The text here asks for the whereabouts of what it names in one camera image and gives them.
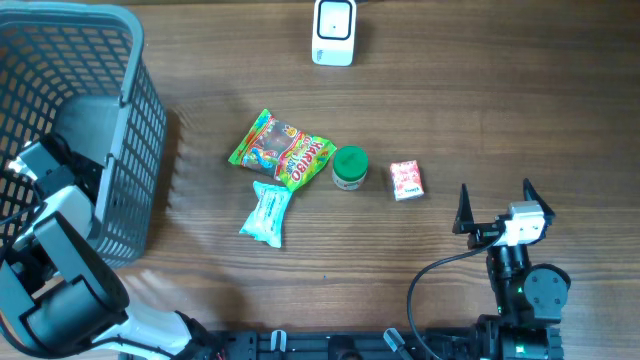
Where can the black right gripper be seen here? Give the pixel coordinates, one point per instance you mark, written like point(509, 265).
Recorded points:
point(483, 232)

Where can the small red carton box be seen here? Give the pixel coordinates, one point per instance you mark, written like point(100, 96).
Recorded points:
point(406, 180)

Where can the green lid jar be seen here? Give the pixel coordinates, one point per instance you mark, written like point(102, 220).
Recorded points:
point(350, 167)

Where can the teal tissue packet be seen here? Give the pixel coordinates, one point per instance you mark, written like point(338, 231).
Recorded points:
point(265, 222)

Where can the Haribo gummy candy bag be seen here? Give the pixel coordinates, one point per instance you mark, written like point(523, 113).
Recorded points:
point(282, 152)

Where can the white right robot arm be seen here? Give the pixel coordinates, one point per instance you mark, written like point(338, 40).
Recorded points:
point(529, 297)

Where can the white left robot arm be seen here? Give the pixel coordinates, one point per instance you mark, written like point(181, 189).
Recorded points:
point(58, 297)

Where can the white barcode scanner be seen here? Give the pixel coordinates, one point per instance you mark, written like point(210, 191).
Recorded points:
point(333, 32)

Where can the grey plastic shopping basket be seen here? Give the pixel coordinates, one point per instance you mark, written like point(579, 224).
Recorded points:
point(77, 71)

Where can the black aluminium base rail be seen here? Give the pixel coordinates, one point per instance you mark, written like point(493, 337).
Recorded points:
point(451, 343)

